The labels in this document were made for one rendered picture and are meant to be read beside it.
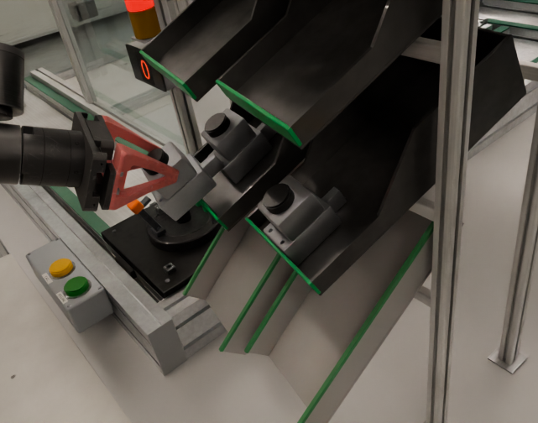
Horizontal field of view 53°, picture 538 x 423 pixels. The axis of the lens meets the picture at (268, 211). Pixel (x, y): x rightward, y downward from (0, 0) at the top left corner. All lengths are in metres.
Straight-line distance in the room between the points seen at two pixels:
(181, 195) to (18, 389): 0.53
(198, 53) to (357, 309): 0.34
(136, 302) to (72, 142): 0.42
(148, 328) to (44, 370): 0.24
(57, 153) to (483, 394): 0.64
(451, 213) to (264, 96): 0.20
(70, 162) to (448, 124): 0.35
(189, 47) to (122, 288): 0.48
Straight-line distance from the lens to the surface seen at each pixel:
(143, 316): 0.89
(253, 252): 0.77
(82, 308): 0.97
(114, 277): 0.99
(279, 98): 0.48
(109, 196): 0.56
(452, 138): 0.48
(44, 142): 0.56
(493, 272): 1.04
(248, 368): 0.90
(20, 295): 1.21
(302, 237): 0.53
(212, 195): 0.67
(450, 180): 0.51
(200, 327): 0.92
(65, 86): 1.89
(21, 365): 1.07
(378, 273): 0.64
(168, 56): 0.64
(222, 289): 0.80
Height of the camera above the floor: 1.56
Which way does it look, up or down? 36 degrees down
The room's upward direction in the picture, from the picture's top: 10 degrees counter-clockwise
